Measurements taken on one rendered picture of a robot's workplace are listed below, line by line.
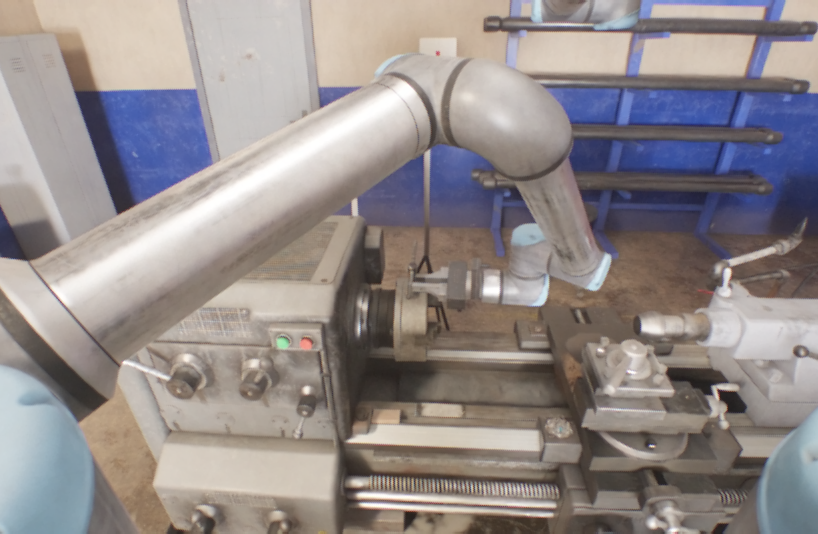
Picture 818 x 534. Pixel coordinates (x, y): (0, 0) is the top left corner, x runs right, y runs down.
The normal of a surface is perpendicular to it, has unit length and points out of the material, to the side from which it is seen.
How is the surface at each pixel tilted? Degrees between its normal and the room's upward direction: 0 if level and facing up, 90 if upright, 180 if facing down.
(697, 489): 0
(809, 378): 66
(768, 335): 86
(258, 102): 90
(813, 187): 90
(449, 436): 36
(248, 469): 32
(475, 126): 102
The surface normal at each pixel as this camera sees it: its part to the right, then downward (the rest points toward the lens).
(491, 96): -0.11, 0.09
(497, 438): -0.04, -0.40
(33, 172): -0.07, 0.51
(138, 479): -0.01, -0.86
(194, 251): 0.64, 0.01
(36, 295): 0.67, -0.70
